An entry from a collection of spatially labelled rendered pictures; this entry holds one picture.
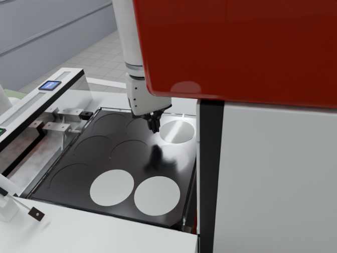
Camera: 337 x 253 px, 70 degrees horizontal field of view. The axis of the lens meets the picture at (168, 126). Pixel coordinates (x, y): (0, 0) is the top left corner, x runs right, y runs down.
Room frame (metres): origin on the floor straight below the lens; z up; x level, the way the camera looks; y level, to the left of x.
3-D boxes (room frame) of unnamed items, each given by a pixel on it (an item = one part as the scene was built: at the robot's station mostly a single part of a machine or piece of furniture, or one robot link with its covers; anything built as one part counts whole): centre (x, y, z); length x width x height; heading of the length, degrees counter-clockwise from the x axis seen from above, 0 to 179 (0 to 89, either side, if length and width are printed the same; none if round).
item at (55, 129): (0.60, 0.34, 0.89); 0.08 x 0.03 x 0.03; 72
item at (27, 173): (0.52, 0.37, 0.87); 0.36 x 0.08 x 0.03; 162
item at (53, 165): (0.51, 0.28, 0.90); 0.38 x 0.01 x 0.01; 162
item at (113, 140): (0.46, 0.11, 0.90); 0.34 x 0.34 x 0.01; 72
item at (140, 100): (0.50, 0.04, 1.06); 0.10 x 0.07 x 0.11; 109
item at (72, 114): (0.67, 0.32, 0.89); 0.08 x 0.03 x 0.03; 72
